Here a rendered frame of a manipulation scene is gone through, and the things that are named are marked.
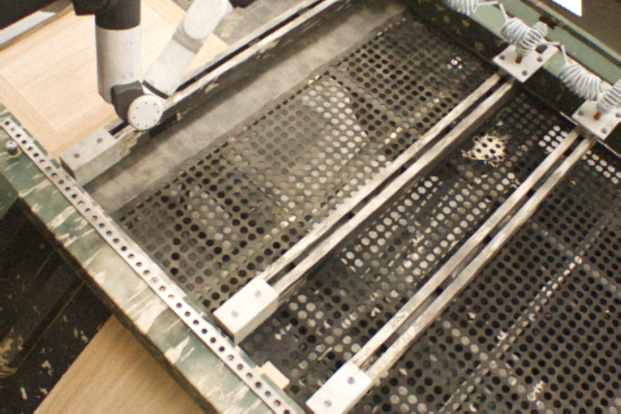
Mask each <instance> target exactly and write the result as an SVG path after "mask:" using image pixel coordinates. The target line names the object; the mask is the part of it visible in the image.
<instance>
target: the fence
mask: <svg viewBox="0 0 621 414"><path fill-rule="evenodd" d="M73 10H74V8H73V4H71V5H70V6H69V7H68V8H67V9H66V10H64V11H63V12H62V13H60V14H55V13H45V12H41V11H39V12H38V13H36V14H34V15H32V16H29V17H27V18H25V19H23V20H21V21H19V22H17V23H15V24H14V25H12V26H9V27H7V28H5V29H3V30H2V31H0V50H2V49H4V48H6V47H8V46H10V45H12V44H14V43H15V42H16V41H18V40H20V39H22V38H24V37H26V36H28V35H30V34H31V33H33V32H35V31H37V30H39V29H41V28H43V27H45V26H46V25H48V24H50V23H52V22H54V21H55V20H56V19H58V18H60V17H62V16H64V15H65V14H67V13H69V12H71V11H73Z"/></svg>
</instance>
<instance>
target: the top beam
mask: <svg viewBox="0 0 621 414"><path fill-rule="evenodd" d="M402 1H404V2H405V3H407V4H408V5H409V6H411V7H412V8H414V9H415V10H417V11H418V12H420V13H421V14H423V15H424V16H426V17H427V18H429V19H430V20H432V21H433V22H434V23H435V24H437V25H438V26H440V27H441V28H442V29H444V30H445V31H447V32H448V33H450V34H451V35H453V36H454V37H456V38H457V39H458V40H460V41H461V42H463V43H464V44H466V45H467V46H469V47H470V48H472V49H474V50H475V51H476V52H478V53H479V54H481V55H482V56H484V57H485V58H487V59H488V60H490V61H491V62H493V60H495V59H496V58H497V57H498V56H499V55H500V54H501V53H502V52H503V51H504V50H506V49H507V48H508V47H509V46H511V45H512V43H510V42H509V41H508V40H507V39H505V37H504V35H502V34H501V30H502V28H503V24H504V21H505V19H504V17H503V14H502V12H501V11H499V10H497V9H496V8H494V7H493V6H491V5H482V6H479V7H476V10H475V13H474V14H472V13H471V14H470V15H469V16H466V14H464V15H461V14H460V13H459V12H456V11H455V10H451V8H450V7H447V6H446V4H445V3H443V2H442V0H402ZM493 63H494V62H493ZM494 64H495V63H494ZM495 65H496V64H495ZM564 65H566V64H565V61H564V59H563V54H562V52H561V51H560V50H558V51H556V52H555V53H554V54H553V55H552V56H551V57H550V58H549V59H548V61H546V62H545V63H544V64H543V65H542V66H540V67H538V68H537V69H536V70H535V72H534V73H533V74H532V75H530V76H529V77H528V78H527V79H526V80H525V81H524V82H523V83H522V84H523V85H524V86H526V87H527V88H528V89H530V90H531V91H533V92H534V93H536V94H537V95H539V96H540V97H541V98H542V99H543V100H545V101H546V102H547V103H548V104H550V105H551V106H553V107H554V108H556V109H557V110H559V111H560V112H562V113H563V114H565V115H566V116H567V117H568V118H570V119H571V120H573V121H574V122H576V123H577V124H578V122H577V121H575V120H574V119H572V118H571V116H572V115H573V114H575V113H576V112H577V111H578V110H579V108H580V107H581V106H582V105H583V104H584V103H585V102H586V101H587V100H588V99H589V97H588V98H587V100H584V95H583V96H582V97H581V98H578V93H577V94H576V95H574V94H573V91H569V88H568V87H565V84H564V83H561V79H558V74H559V73H560V72H561V68H562V67H563V66H564ZM496 66H497V67H498V68H500V67H499V66H498V65H496ZM598 141H600V142H601V143H603V144H605V145H606V146H608V147H609V148H610V149H612V150H614V151H615V152H617V153H618V154H620V156H621V120H620V121H619V122H618V123H617V124H616V126H615V127H614V128H613V130H612V131H611V132H610V133H609V134H608V135H607V137H606V138H605V139H604V140H603V141H601V140H599V139H598Z"/></svg>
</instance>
